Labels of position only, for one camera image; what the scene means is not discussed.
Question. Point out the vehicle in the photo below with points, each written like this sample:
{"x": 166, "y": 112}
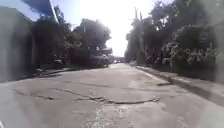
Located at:
{"x": 98, "y": 60}

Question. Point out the grey concrete road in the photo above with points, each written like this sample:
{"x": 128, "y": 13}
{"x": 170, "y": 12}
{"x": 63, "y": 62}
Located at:
{"x": 110, "y": 83}

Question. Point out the group of dark trees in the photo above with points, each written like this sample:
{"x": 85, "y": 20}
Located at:
{"x": 90, "y": 36}

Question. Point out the utility pole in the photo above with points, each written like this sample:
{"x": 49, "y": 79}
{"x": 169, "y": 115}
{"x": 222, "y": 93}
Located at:
{"x": 136, "y": 15}

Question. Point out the concrete kerb strip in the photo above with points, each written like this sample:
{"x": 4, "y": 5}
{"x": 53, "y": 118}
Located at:
{"x": 50, "y": 71}

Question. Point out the row of trees and bushes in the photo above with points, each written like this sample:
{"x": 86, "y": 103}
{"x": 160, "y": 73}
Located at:
{"x": 176, "y": 40}

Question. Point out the raised concrete sidewalk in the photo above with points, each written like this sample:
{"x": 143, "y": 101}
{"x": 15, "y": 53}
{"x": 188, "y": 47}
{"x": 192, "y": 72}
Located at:
{"x": 200, "y": 85}

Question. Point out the blue roof canopy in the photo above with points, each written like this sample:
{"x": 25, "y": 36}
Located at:
{"x": 40, "y": 5}

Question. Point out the grey wall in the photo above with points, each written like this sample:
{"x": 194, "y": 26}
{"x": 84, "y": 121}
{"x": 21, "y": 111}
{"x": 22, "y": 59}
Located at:
{"x": 13, "y": 46}

